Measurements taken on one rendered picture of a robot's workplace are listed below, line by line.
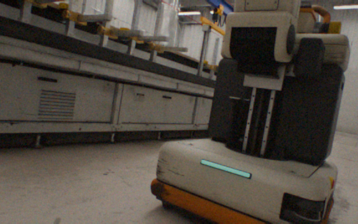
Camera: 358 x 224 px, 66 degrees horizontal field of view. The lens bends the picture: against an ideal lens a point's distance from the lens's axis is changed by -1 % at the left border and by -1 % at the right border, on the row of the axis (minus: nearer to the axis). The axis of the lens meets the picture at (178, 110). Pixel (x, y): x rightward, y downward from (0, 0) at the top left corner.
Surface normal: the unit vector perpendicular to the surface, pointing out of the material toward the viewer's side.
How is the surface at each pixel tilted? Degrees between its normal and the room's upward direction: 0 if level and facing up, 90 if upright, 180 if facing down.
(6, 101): 89
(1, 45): 90
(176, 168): 90
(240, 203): 90
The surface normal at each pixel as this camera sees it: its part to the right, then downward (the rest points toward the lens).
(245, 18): -0.57, 0.09
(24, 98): 0.81, 0.16
